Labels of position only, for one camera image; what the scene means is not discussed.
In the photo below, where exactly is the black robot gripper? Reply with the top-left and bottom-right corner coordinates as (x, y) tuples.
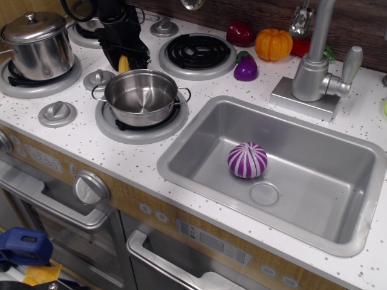
(94, 2), (150, 71)

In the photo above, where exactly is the yellow toy corn cob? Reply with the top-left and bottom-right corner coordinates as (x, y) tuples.
(118, 55), (131, 74)

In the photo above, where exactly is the grey stove knob middle left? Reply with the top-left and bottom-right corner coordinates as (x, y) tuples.
(83, 69), (115, 92)

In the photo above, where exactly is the grey stove knob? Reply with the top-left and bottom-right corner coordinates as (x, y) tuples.
(150, 16), (179, 37)
(83, 69), (115, 92)
(38, 101), (77, 128)

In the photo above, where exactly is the grey stove knob back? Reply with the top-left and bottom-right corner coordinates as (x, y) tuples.
(150, 16), (179, 37)

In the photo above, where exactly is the grey stove knob front left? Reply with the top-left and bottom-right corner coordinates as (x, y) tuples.
(38, 101), (77, 128)

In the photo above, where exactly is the small steel pot at back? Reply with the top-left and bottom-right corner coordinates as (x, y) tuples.
(71, 0), (103, 32)

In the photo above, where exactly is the back right black coil burner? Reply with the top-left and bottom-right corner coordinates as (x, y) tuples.
(158, 33), (237, 81)

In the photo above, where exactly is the large steel pot with lid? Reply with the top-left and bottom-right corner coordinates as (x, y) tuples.
(1, 11), (75, 81)

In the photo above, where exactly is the hanging perforated ladle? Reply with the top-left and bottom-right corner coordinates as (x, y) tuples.
(181, 0), (206, 11)

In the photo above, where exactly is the dark red toy pepper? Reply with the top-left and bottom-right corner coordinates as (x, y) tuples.
(226, 19), (255, 47)

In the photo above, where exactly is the purple toy eggplant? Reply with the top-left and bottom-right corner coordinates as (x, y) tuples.
(233, 51), (258, 82)

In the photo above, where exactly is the round grey oven dial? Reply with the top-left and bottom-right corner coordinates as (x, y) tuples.
(73, 170), (111, 205)

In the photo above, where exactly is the grey dial at left edge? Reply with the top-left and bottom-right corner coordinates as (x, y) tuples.
(0, 131), (13, 153)

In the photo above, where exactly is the orange toy pumpkin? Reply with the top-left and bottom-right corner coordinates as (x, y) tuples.
(255, 28), (293, 61)

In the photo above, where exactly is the purple white striped toy onion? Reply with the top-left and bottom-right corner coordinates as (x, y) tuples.
(227, 142), (268, 179)

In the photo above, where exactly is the red toy chili pepper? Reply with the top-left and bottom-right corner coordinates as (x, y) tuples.
(290, 39), (336, 61)

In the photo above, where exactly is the hanging silver utensil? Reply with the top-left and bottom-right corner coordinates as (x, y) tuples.
(288, 0), (314, 37)

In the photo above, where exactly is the silver toy faucet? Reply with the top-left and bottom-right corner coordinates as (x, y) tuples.
(270, 0), (363, 122)

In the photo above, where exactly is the blue clamp tool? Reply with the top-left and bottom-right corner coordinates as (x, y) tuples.
(1, 227), (54, 272)

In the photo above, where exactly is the grey toy sink basin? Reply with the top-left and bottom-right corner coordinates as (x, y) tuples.
(157, 96), (386, 257)

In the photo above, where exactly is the yellow cloth piece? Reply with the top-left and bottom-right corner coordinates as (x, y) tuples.
(22, 264), (62, 286)

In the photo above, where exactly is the small steel pan with handles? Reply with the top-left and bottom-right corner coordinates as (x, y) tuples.
(93, 69), (192, 127)

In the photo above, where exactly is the back left stove burner ring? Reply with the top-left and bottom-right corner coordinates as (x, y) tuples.
(68, 21), (106, 50)

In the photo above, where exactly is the stove burner ring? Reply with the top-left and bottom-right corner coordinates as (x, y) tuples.
(0, 54), (83, 99)
(94, 89), (189, 145)
(68, 21), (106, 50)

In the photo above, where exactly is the front right stove burner ring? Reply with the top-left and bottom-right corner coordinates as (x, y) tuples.
(94, 89), (189, 145)

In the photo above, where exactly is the front left stove burner ring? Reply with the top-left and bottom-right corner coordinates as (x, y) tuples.
(0, 54), (83, 99)

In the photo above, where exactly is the left oven door with handle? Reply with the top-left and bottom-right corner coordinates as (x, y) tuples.
(1, 161), (137, 289)

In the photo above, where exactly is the right dishwasher door with handle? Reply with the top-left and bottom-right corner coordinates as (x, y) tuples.
(121, 213), (266, 289)

